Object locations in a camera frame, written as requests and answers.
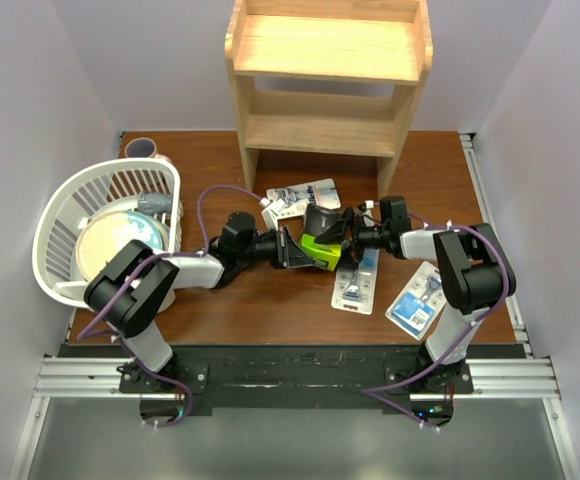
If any white Gillette razor blister pack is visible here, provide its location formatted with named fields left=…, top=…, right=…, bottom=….
left=266, top=178, right=341, bottom=225

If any cream and teal plate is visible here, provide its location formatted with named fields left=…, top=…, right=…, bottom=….
left=75, top=210, right=169, bottom=281

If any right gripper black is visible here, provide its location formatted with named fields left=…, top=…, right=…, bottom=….
left=314, top=208, right=389, bottom=270

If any white plastic slatted basket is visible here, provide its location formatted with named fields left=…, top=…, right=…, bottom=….
left=32, top=158, right=183, bottom=309

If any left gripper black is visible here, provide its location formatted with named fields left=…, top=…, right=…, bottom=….
left=237, top=224, right=315, bottom=270

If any wooden two-tier shelf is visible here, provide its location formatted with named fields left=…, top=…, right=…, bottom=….
left=224, top=1, right=434, bottom=195

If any blue razor blister pack centre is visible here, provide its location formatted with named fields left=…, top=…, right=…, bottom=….
left=331, top=249, right=379, bottom=315

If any aluminium frame rail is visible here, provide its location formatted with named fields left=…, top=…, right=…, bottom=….
left=32, top=132, right=580, bottom=480

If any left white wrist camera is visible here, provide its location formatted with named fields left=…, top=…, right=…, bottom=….
left=261, top=205, right=279, bottom=230

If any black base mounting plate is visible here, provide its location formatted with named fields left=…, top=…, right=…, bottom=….
left=118, top=343, right=475, bottom=421

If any purple and pink mug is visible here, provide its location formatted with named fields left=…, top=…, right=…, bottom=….
left=123, top=137, right=158, bottom=158

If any black green razor box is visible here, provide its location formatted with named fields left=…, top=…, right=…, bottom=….
left=289, top=202, right=344, bottom=273

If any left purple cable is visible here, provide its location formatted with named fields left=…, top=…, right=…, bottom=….
left=77, top=185, right=271, bottom=429

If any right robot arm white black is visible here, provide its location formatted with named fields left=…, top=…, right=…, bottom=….
left=315, top=196, right=516, bottom=393

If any blue razor blister pack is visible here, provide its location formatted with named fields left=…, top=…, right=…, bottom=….
left=385, top=261, right=446, bottom=340
left=331, top=249, right=379, bottom=315

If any blue razor blister pack right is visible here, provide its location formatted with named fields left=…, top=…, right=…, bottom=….
left=385, top=261, right=446, bottom=340

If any grey cup in basket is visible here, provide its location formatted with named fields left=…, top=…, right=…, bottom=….
left=137, top=192, right=173, bottom=216

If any white bowl under basket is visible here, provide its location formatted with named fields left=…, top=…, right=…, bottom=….
left=157, top=290, right=176, bottom=314

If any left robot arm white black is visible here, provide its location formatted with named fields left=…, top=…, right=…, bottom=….
left=84, top=212, right=317, bottom=394

